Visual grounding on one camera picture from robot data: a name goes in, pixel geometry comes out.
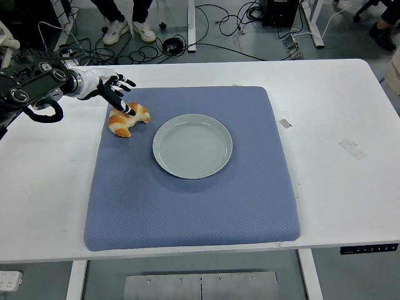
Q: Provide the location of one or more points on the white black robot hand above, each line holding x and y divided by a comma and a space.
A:
93, 79

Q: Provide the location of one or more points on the golden croissant bread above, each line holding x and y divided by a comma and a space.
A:
120, 125

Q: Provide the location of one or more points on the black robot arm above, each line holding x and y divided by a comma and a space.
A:
37, 82

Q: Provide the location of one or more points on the white desk leg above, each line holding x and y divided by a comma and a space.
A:
64, 18
191, 25
314, 25

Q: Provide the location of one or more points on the black caster wheel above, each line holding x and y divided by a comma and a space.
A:
162, 26

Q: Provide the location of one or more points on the grey round plate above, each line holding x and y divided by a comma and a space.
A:
192, 147

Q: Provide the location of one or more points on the blue quilted mat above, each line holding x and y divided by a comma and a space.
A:
187, 212

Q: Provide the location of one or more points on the small grey tape piece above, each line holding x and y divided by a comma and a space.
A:
285, 122

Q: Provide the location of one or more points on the black computer case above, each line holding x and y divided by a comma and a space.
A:
278, 12

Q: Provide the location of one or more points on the grey foot pedal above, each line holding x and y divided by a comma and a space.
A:
292, 47

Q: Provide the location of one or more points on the white table leg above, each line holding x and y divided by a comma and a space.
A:
311, 278
76, 281

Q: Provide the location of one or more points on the white power strip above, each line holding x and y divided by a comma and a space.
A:
9, 280

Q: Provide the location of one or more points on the grey metal plate with screws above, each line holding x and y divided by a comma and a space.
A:
200, 286

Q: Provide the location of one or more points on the large clear tape piece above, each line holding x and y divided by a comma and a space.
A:
351, 148

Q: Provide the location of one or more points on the black chair base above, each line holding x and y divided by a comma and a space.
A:
364, 9

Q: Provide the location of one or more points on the black table control panel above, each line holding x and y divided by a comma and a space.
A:
368, 249

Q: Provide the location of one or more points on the white curved frame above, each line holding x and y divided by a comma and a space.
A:
7, 42

